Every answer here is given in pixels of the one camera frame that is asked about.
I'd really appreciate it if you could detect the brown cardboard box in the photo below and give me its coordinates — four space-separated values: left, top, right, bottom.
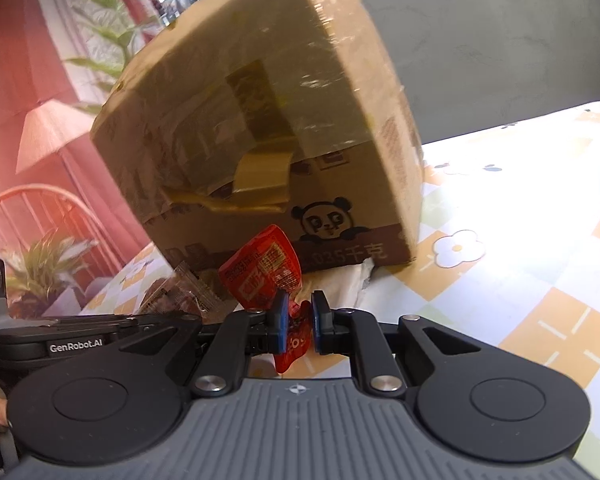
90 0 427 283

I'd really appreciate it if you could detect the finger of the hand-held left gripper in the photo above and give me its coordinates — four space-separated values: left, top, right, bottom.
42 310 193 330

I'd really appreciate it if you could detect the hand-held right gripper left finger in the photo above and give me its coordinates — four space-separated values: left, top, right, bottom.
120 290 292 397

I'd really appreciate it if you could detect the clear snack packet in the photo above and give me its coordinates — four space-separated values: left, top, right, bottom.
140 261 227 324

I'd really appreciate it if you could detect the red printed backdrop cloth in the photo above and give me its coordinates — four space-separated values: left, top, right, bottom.
0 0 171 318

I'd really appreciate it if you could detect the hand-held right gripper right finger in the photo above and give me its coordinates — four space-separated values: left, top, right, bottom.
310 290 481 397

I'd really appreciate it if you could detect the checkered flower tablecloth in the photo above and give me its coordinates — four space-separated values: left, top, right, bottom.
85 101 600 463

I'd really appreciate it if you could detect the red snack packet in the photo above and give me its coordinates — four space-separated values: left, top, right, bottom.
219 225 313 374

